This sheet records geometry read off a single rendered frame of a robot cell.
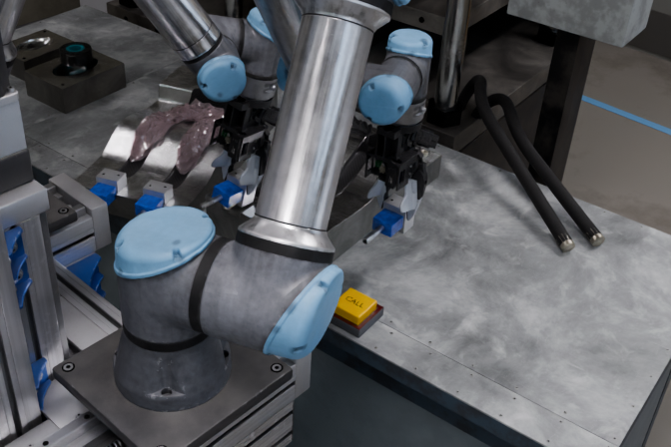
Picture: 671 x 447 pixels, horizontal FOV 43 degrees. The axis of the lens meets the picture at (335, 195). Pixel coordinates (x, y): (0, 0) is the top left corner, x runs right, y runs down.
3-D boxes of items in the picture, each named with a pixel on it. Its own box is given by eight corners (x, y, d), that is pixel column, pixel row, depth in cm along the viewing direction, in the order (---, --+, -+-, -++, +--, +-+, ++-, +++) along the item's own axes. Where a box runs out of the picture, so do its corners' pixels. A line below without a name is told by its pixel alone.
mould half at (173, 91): (184, 233, 176) (181, 189, 170) (73, 205, 182) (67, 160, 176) (277, 124, 216) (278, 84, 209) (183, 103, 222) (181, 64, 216)
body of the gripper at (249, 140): (208, 147, 159) (219, 89, 153) (238, 135, 166) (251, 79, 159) (238, 166, 156) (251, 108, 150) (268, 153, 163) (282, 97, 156)
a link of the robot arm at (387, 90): (334, 119, 135) (355, 90, 144) (401, 134, 133) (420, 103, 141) (335, 73, 131) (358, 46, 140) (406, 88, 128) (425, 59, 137)
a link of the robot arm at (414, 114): (397, 81, 151) (437, 95, 147) (394, 104, 154) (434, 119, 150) (373, 95, 146) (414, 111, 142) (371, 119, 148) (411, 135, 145)
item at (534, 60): (451, 157, 221) (454, 137, 218) (107, 19, 282) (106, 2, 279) (580, 54, 279) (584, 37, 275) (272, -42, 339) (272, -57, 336)
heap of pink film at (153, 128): (194, 177, 183) (192, 146, 178) (120, 159, 187) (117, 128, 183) (244, 123, 203) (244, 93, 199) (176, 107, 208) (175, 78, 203)
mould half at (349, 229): (306, 283, 165) (309, 226, 157) (207, 230, 177) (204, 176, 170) (438, 176, 199) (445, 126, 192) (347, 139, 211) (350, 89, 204)
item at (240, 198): (208, 224, 161) (213, 202, 158) (189, 212, 163) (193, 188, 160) (253, 202, 171) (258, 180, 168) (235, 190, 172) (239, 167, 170)
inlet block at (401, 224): (374, 258, 156) (377, 234, 153) (352, 247, 158) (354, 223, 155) (412, 225, 165) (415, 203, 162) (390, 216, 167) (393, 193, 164)
